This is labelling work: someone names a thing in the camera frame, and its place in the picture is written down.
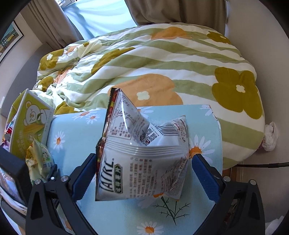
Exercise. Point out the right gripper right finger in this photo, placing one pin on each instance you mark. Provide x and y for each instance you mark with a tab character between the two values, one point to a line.
238	206

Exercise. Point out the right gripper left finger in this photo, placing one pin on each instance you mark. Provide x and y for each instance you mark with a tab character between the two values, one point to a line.
42	217

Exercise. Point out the yellow green snack bag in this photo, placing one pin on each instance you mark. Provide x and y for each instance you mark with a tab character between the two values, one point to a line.
39	161

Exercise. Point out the white Tatre snack bag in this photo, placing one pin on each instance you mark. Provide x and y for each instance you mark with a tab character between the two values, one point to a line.
136	158

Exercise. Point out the green cardboard box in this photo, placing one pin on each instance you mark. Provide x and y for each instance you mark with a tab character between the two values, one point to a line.
29	119

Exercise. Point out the crumpled white tissue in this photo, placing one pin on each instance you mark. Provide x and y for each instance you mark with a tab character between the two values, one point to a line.
271	135

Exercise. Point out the framed houses picture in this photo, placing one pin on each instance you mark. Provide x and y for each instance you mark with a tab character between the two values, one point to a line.
10	38

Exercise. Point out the left beige curtain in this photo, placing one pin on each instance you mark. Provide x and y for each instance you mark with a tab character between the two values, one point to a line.
50	24

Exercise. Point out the beige curtain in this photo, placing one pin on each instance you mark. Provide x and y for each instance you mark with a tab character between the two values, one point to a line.
50	24
210	13

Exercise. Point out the floral striped duvet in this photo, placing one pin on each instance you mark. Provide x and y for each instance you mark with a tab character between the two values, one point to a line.
157	65

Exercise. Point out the right beige curtain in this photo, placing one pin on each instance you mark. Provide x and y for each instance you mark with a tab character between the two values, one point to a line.
210	13

